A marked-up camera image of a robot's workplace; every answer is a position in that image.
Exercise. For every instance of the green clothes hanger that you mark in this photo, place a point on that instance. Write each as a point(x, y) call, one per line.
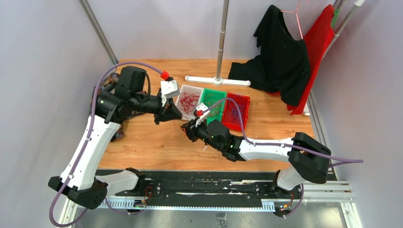
point(334, 18)

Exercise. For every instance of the red plastic bin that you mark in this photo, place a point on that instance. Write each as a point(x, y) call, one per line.
point(230, 116)

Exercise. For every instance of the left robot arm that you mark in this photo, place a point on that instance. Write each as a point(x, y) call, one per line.
point(125, 96)

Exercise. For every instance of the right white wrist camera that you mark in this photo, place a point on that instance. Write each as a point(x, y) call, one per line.
point(201, 112)

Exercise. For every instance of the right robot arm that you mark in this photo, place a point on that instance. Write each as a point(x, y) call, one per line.
point(308, 158)

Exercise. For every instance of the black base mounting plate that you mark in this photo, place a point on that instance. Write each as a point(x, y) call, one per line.
point(214, 189)

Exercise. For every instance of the plaid flannel shirt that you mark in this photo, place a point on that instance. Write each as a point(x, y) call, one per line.
point(107, 85)

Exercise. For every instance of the white plastic bin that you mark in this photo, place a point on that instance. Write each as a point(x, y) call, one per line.
point(188, 99)

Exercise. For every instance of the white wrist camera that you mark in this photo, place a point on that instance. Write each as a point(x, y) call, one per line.
point(201, 112)
point(169, 89)

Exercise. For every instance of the green plastic bin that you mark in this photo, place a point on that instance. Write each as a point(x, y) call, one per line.
point(209, 98)

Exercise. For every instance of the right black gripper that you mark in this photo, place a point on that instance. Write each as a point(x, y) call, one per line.
point(191, 130)

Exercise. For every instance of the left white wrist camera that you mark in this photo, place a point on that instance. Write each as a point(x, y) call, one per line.
point(169, 89)

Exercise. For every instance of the white garment rack stand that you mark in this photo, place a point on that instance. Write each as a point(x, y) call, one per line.
point(218, 80)

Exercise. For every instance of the pink clothes hanger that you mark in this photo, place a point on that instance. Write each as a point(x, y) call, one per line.
point(295, 12)

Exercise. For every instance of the red t-shirt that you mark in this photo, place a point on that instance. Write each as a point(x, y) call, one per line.
point(317, 40)

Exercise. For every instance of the aluminium frame rail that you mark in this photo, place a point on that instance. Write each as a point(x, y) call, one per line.
point(87, 9)

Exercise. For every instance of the black t-shirt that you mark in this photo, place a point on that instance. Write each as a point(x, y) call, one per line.
point(282, 66)

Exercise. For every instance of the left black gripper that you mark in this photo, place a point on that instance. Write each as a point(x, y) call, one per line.
point(169, 112)

